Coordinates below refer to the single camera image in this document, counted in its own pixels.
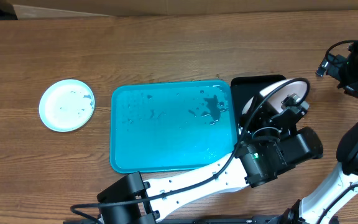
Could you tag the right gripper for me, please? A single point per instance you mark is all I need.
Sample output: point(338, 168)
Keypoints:
point(356, 89)

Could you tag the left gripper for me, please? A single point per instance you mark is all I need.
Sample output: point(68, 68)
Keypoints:
point(246, 117)

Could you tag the white plate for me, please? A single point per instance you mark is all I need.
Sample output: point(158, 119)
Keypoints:
point(297, 89)

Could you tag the light blue plate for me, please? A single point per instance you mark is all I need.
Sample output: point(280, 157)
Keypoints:
point(67, 105)

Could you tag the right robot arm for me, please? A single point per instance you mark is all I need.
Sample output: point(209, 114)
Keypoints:
point(342, 183)

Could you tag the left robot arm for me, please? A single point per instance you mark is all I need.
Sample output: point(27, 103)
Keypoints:
point(268, 146)

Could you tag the black plastic tray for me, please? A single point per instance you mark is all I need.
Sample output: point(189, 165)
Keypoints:
point(244, 88)

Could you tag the teal plastic tray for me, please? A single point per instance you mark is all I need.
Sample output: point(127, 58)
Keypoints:
point(171, 126)

